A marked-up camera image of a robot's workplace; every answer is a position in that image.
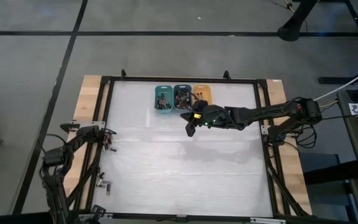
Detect black cable bundle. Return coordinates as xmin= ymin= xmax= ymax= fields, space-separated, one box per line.
xmin=264 ymin=146 xmax=310 ymax=217
xmin=63 ymin=146 xmax=104 ymax=212

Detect teal plastic bin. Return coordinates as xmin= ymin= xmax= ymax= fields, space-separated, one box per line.
xmin=154 ymin=85 xmax=174 ymax=114

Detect black shoulder cable loop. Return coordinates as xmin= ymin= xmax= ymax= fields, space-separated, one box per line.
xmin=44 ymin=133 xmax=70 ymax=147

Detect black looped cables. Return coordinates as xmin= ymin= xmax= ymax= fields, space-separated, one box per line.
xmin=295 ymin=124 xmax=319 ymax=149

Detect black stand pole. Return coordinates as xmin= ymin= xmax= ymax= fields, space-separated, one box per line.
xmin=277 ymin=0 xmax=319 ymax=42

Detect blue plastic bin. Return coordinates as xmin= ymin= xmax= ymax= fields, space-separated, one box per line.
xmin=173 ymin=84 xmax=193 ymax=112

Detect white cable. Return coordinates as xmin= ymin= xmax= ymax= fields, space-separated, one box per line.
xmin=314 ymin=62 xmax=358 ymax=102

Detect dark desk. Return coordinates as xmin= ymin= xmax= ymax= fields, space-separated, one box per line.
xmin=336 ymin=79 xmax=358 ymax=186

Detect yellow plastic bin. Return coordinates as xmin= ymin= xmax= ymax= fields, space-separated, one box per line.
xmin=191 ymin=84 xmax=213 ymax=106

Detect silver metal bracket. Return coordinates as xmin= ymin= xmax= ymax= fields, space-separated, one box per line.
xmin=249 ymin=217 xmax=287 ymax=224
xmin=77 ymin=213 xmax=114 ymax=223

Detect black crossbeam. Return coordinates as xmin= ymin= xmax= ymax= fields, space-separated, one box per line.
xmin=0 ymin=210 xmax=358 ymax=224

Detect thin yellow cable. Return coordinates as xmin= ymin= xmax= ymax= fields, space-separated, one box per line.
xmin=320 ymin=100 xmax=339 ymax=109

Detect black metal leg frame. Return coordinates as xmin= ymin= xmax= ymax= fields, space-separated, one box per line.
xmin=318 ymin=0 xmax=358 ymax=85

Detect thin black cable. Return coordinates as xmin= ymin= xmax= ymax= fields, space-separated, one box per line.
xmin=321 ymin=114 xmax=358 ymax=121

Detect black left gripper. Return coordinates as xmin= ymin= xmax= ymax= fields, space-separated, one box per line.
xmin=73 ymin=204 xmax=108 ymax=224

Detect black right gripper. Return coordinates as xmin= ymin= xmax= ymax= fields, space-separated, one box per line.
xmin=180 ymin=99 xmax=234 ymax=138

